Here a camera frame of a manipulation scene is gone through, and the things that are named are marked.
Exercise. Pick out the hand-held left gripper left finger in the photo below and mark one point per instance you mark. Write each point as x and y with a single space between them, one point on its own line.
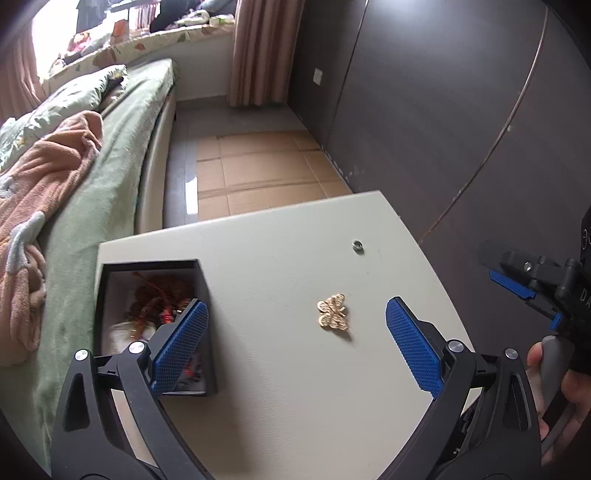
180 350

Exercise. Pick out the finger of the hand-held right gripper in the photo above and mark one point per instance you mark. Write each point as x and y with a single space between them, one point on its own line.
555 321
512 284

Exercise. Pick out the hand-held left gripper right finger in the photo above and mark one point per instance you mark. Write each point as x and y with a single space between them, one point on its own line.
413 350

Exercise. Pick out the black cardboard box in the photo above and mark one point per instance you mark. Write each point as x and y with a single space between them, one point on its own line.
212 369

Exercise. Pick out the white round pendant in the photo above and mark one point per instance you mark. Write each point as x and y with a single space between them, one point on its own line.
122 332

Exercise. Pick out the gold butterfly brooch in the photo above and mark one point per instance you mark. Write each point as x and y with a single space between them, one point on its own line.
333 313

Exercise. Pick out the person's right hand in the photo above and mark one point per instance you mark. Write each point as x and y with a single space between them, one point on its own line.
535 383

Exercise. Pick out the bed with green sheet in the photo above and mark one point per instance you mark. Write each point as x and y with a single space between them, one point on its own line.
106 184

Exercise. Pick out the dark brown wardrobe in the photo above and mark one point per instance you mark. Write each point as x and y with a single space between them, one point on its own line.
438 101

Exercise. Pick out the flattened cardboard sheet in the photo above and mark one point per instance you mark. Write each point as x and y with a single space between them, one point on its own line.
263 170

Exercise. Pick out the pink fleece blanket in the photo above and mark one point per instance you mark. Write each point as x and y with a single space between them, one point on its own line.
41 184

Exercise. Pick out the pale floral quilt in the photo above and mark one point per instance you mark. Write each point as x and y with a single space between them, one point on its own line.
69 99

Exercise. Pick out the leaf print window seat cushion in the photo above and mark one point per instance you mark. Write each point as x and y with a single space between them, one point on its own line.
152 48

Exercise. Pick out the pink curtain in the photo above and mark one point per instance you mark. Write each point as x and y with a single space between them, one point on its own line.
21 78
263 50

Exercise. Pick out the orange box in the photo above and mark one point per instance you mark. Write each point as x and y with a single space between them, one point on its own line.
121 31

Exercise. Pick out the window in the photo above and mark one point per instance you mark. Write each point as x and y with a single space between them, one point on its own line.
55 41

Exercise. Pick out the black clothing pile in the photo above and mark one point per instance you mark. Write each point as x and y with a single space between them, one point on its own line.
175 14

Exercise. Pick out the hanging dark clothes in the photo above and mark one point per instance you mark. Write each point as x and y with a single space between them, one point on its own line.
92 14

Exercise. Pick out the grey pillow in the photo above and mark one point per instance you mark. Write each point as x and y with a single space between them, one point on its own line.
219 4

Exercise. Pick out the white wall socket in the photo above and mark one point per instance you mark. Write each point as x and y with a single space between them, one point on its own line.
317 76

